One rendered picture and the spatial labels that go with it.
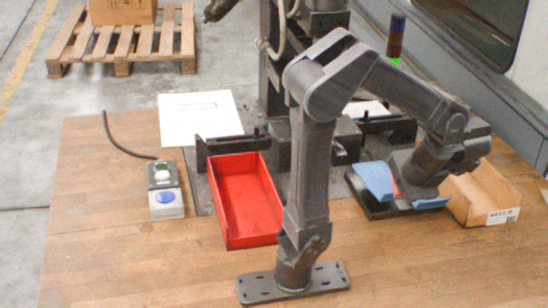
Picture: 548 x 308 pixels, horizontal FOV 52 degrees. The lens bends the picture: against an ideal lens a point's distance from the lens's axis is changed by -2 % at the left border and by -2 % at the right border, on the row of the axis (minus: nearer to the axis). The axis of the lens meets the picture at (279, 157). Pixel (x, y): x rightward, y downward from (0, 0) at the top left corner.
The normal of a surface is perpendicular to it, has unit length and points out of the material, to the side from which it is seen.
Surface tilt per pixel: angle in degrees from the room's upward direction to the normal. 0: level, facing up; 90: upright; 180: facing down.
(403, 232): 0
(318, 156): 91
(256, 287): 0
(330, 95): 90
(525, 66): 90
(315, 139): 101
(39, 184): 0
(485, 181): 90
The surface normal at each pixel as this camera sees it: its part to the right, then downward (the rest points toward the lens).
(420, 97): 0.33, 0.44
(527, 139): -0.98, 0.07
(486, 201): 0.04, -0.84
